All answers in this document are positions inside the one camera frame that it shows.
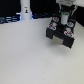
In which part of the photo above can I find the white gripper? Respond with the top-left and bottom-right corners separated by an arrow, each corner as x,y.
52,0 -> 81,28

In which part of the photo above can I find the green-lidded kcup pod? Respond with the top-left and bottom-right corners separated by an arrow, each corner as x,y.
61,11 -> 70,17

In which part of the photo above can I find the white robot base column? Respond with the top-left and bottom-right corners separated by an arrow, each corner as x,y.
20,0 -> 32,20

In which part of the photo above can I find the black kcup holder drawer box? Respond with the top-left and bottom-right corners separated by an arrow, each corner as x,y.
46,16 -> 75,48

